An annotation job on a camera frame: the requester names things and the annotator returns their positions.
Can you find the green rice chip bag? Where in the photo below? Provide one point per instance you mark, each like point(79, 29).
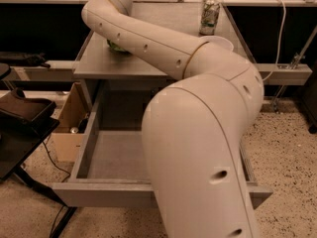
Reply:
point(116, 48)

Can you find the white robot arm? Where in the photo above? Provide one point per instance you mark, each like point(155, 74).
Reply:
point(224, 221)

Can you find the grey cabinet with top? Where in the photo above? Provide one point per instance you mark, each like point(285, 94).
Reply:
point(109, 63)

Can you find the open grey top drawer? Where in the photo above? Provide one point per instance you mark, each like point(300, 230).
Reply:
point(109, 162)

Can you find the white ceramic bowl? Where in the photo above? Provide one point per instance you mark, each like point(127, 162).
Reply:
point(220, 41)

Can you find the cardboard box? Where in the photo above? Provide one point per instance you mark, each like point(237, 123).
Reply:
point(67, 138)

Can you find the black stand with tray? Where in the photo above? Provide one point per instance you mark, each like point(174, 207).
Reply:
point(20, 136)

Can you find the metal rail frame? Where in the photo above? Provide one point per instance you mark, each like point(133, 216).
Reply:
point(270, 73)

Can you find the black cloth on rail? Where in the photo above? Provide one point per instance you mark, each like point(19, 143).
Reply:
point(23, 59)

